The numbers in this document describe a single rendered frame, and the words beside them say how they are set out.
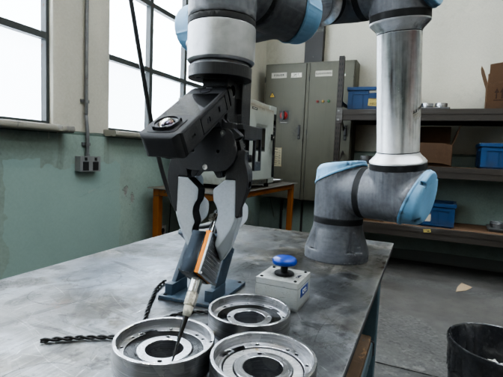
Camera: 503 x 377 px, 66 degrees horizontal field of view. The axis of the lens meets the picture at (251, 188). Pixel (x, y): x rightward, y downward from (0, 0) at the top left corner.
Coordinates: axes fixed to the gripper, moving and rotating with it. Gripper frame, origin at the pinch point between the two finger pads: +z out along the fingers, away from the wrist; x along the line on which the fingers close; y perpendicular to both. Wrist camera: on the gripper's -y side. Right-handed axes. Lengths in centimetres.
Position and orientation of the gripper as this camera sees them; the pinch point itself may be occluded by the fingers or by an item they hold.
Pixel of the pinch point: (206, 247)
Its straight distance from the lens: 44.2
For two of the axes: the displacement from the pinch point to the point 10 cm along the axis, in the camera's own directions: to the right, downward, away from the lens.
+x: -9.3, -0.7, 3.5
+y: 3.6, -0.7, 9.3
